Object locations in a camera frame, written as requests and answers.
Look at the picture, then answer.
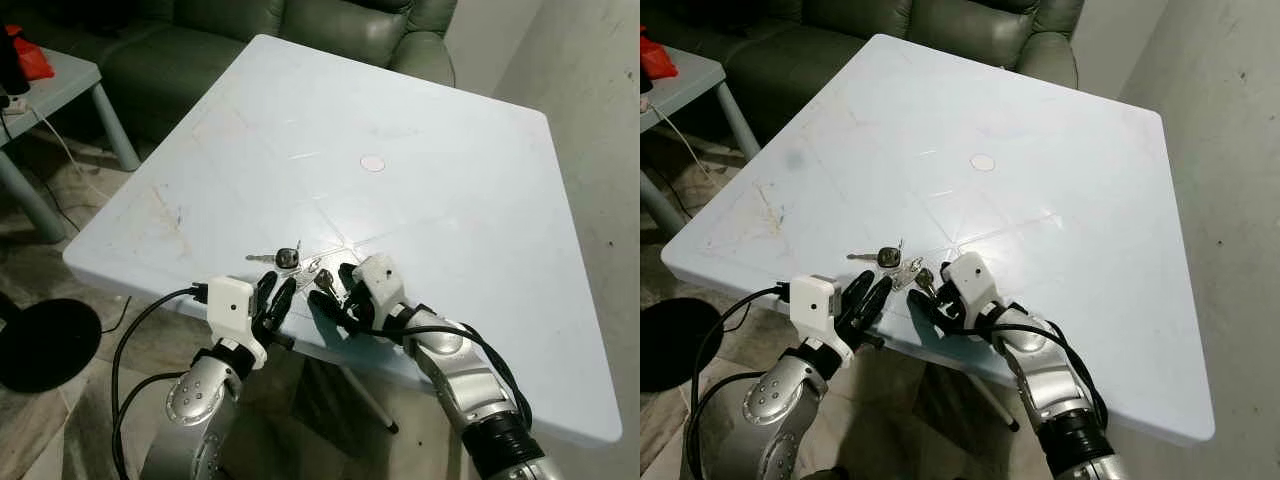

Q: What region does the white plastic square table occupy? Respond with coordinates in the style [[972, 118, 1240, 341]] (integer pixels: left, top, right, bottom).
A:
[[63, 34, 623, 447], [660, 34, 1217, 447]]

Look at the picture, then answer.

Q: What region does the green leather sofa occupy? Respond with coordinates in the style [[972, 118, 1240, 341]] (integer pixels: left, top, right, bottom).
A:
[[28, 0, 459, 143], [680, 0, 1087, 143]]

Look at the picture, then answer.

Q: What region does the grey side table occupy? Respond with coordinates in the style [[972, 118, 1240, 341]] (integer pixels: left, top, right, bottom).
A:
[[640, 45, 762, 238], [0, 45, 142, 244]]

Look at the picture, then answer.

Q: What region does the red plastic bag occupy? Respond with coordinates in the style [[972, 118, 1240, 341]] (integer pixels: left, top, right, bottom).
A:
[[5, 25, 57, 82], [640, 37, 680, 82]]

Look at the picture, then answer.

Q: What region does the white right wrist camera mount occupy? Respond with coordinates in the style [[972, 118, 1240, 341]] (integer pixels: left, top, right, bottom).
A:
[[945, 251, 1005, 313], [352, 254, 408, 313]]

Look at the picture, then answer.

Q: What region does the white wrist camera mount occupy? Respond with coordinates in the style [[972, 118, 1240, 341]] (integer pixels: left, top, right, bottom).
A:
[[206, 277, 268, 369], [945, 251, 1005, 313], [352, 254, 408, 313], [787, 274, 853, 367]]

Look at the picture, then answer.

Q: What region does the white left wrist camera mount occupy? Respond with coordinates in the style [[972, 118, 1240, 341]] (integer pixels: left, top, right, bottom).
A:
[[787, 274, 853, 367], [206, 277, 268, 369]]

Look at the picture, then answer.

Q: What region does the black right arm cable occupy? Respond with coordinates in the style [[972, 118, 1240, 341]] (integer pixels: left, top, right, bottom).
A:
[[350, 320, 534, 431], [945, 318, 1109, 431]]

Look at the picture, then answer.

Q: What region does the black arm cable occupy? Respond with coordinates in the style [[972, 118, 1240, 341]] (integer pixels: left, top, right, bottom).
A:
[[945, 318, 1109, 431], [109, 284, 209, 480], [684, 284, 791, 480], [350, 320, 534, 431]]

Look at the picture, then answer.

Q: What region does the black floor cable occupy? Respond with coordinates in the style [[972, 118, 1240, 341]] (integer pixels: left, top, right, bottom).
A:
[[98, 295, 134, 337], [718, 298, 753, 335]]

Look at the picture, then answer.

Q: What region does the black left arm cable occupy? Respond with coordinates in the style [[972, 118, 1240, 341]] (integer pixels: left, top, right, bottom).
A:
[[109, 284, 209, 480], [684, 284, 791, 480]]

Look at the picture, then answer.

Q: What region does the thin white cable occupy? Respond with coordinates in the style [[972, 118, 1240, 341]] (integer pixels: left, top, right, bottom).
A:
[[28, 104, 113, 203], [655, 100, 713, 179]]

